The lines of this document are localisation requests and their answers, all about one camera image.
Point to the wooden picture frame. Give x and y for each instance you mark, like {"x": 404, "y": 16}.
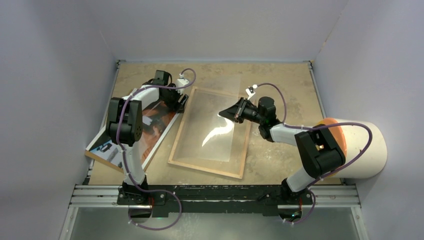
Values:
{"x": 233, "y": 169}

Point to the aluminium rail frame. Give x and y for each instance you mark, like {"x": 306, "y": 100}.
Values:
{"x": 323, "y": 196}

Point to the clear acrylic sheet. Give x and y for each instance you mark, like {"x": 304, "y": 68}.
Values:
{"x": 204, "y": 136}

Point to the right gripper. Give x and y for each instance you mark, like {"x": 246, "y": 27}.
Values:
{"x": 235, "y": 112}

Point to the glossy photo print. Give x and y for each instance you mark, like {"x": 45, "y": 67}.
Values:
{"x": 157, "y": 119}

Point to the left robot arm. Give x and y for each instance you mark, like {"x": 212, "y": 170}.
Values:
{"x": 124, "y": 122}

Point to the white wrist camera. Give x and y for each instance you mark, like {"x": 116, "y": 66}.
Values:
{"x": 251, "y": 91}
{"x": 181, "y": 83}

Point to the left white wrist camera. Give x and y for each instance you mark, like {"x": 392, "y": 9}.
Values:
{"x": 181, "y": 83}

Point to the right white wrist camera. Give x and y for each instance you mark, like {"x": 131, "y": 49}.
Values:
{"x": 251, "y": 91}

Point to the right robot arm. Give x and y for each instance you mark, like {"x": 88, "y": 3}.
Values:
{"x": 318, "y": 149}

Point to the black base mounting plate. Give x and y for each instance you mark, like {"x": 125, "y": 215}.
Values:
{"x": 266, "y": 200}

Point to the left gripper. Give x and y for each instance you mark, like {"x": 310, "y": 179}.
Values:
{"x": 178, "y": 107}

